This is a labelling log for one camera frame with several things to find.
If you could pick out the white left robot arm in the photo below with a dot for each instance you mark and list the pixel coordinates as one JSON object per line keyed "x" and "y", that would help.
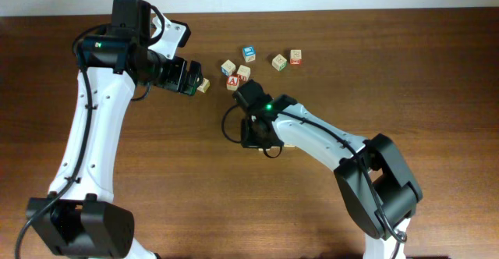
{"x": 78, "y": 219}

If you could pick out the plain wooden block near left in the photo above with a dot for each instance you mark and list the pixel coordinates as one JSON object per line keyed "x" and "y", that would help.
{"x": 204, "y": 85}

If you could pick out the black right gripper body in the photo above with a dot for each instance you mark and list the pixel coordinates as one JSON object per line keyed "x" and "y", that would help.
{"x": 254, "y": 135}

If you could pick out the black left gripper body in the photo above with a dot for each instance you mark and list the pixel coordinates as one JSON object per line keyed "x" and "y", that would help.
{"x": 171, "y": 72}

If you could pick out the wooden block green print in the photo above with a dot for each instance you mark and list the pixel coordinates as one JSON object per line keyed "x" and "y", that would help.
{"x": 279, "y": 62}

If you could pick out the wooden block blue side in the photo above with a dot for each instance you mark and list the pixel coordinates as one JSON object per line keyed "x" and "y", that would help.
{"x": 228, "y": 68}

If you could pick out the blue top wooden block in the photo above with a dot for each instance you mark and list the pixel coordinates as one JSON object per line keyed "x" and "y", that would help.
{"x": 249, "y": 53}

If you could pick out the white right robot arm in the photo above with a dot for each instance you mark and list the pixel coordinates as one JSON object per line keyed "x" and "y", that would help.
{"x": 378, "y": 188}

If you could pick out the wooden block red bottom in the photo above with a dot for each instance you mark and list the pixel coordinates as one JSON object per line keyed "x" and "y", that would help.
{"x": 296, "y": 57}

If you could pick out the red letter A block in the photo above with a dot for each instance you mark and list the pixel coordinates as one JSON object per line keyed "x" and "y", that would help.
{"x": 232, "y": 83}

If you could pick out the wooden block red side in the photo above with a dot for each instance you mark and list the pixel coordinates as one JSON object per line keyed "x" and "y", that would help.
{"x": 243, "y": 73}

